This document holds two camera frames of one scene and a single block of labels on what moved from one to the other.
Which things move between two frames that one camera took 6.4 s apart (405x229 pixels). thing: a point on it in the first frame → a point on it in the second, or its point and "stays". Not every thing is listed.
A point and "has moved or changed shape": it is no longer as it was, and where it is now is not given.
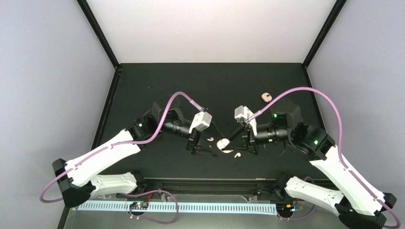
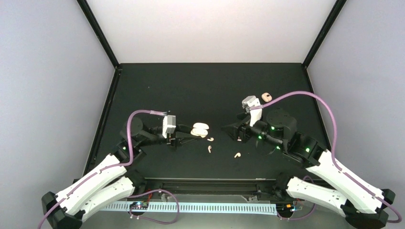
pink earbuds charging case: [222, 143] has moved or changed shape
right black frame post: [330, 19] stays
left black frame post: [101, 36] stays
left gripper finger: [201, 150] → [182, 140]
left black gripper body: [193, 139] → [170, 140]
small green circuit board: [138, 205] stays
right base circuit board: [285, 208] stays
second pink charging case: [266, 97] stays
